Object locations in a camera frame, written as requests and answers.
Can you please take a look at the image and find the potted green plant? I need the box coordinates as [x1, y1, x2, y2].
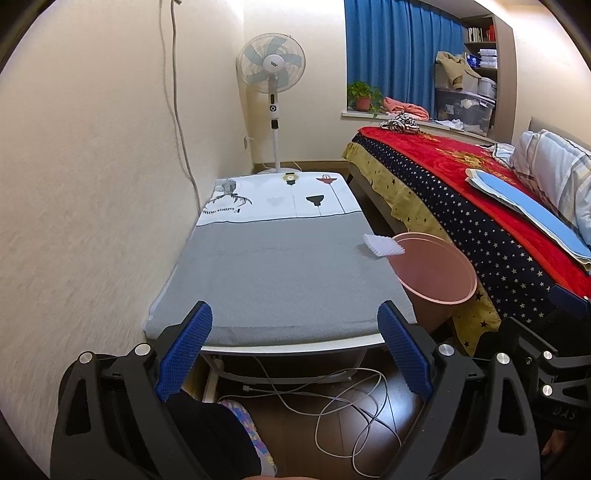
[346, 81, 383, 116]

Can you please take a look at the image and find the tan jacket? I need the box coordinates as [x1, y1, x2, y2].
[435, 51, 481, 93]

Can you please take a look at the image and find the grey storage bin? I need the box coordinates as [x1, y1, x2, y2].
[435, 89, 496, 136]

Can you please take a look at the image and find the white folding table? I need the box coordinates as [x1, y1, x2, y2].
[201, 333, 385, 403]

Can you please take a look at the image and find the grey table cloth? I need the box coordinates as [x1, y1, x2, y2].
[143, 171, 418, 348]

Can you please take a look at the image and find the light blue folded sheet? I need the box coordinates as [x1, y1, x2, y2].
[466, 169, 590, 271]

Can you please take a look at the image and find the pink trash bin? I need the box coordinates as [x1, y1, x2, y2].
[389, 232, 478, 332]

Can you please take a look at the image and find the wooden bookshelf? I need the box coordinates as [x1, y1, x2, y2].
[461, 13, 517, 143]

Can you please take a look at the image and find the white floor cable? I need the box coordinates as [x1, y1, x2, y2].
[216, 354, 403, 478]

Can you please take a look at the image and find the pink folded cloth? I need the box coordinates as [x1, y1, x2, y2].
[382, 97, 430, 121]

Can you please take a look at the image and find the colourful slipper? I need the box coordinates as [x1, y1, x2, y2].
[218, 399, 277, 477]

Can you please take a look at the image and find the zebra striped cloth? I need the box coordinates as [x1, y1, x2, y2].
[380, 112, 421, 134]

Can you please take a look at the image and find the plaid white pillow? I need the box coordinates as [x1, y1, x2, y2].
[509, 129, 591, 243]

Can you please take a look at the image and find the blue curtain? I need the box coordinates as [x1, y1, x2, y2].
[344, 0, 464, 116]

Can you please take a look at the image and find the white standing fan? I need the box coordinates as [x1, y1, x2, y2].
[236, 33, 305, 173]

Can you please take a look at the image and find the grey wall cable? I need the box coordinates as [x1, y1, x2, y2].
[158, 0, 205, 216]

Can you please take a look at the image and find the red patterned bed blanket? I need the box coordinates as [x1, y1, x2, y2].
[341, 125, 591, 356]

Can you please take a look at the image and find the black trouser leg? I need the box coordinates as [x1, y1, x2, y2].
[165, 390, 262, 480]

